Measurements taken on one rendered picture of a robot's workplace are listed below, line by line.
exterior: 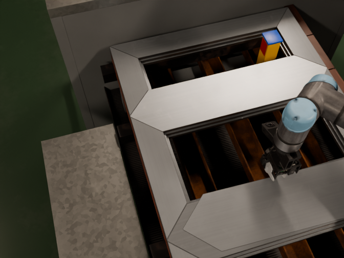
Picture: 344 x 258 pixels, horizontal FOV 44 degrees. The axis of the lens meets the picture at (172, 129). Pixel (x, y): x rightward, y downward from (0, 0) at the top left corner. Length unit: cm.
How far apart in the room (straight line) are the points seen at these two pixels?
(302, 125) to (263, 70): 57
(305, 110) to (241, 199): 39
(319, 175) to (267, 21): 68
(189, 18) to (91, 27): 38
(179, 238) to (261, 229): 24
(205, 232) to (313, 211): 33
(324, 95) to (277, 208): 38
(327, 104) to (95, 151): 79
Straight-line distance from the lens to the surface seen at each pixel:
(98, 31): 163
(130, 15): 161
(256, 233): 127
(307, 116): 104
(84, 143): 152
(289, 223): 130
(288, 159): 115
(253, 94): 151
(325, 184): 138
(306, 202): 134
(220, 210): 128
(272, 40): 163
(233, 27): 171
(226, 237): 125
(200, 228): 125
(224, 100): 148
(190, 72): 177
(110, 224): 138
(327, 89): 113
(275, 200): 132
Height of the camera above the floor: 203
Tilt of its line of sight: 58 degrees down
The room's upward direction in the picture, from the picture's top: straight up
